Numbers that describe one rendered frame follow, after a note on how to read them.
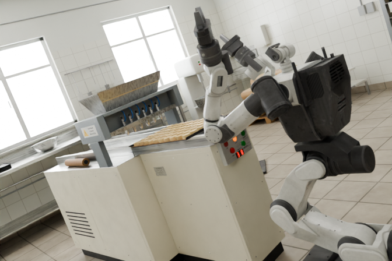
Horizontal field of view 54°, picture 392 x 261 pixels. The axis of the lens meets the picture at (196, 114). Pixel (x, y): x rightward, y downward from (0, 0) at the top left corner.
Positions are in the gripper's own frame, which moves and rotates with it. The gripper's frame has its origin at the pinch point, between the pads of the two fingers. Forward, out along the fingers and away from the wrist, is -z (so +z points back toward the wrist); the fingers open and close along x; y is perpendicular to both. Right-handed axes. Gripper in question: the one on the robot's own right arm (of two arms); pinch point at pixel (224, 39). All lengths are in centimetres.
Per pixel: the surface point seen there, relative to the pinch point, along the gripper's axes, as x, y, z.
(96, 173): 97, 91, -22
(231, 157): 35, 34, 42
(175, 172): 60, 60, 21
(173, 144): 51, 48, 11
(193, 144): 45, 36, 22
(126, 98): 48, 70, -42
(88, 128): 81, 65, -41
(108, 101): 60, 61, -44
